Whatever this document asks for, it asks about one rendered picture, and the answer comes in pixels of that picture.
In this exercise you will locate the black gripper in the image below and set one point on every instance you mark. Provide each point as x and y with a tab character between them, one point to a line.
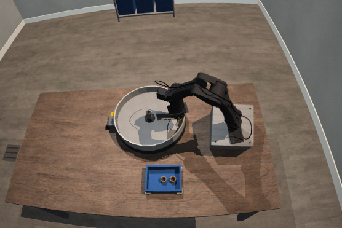
177	111

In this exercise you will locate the blue open box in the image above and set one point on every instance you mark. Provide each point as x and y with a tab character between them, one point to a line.
153	178

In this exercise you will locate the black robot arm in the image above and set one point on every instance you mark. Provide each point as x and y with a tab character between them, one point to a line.
175	97

